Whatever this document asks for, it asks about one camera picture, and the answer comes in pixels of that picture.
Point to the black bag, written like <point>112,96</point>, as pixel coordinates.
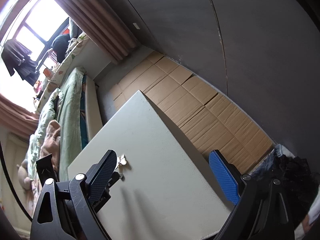
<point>61,47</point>

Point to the green floral quilt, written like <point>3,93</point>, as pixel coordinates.
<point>47,115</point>

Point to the pile of dark clothes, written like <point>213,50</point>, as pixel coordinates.
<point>292,180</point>

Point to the dark hanging clothes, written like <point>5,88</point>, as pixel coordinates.
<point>20,60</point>

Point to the flattened cardboard sheets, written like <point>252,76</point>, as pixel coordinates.
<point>200,105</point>

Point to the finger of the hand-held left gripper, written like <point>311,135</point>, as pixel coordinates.
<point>115,177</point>

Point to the white wall socket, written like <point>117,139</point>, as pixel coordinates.
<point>137,26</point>

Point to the pink curtain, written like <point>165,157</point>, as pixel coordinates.
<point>100,22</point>
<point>17,115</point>

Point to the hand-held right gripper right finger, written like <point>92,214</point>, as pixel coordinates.
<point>225,180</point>

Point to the dark brown wardrobe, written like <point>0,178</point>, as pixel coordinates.
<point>250,42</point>

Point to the pink fleece blanket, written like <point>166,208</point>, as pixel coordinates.
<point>51,145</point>

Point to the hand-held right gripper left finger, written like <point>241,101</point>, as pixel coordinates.
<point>100,177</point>

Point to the window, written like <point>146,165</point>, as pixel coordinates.
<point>37,25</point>

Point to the grey pillow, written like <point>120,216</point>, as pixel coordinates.
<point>73,28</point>

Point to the floral window seat cushion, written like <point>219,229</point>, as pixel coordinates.
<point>67,62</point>

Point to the pink plush toy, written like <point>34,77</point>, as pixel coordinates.
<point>23,175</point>

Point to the bed with green sheet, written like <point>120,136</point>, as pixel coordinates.
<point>72,105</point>

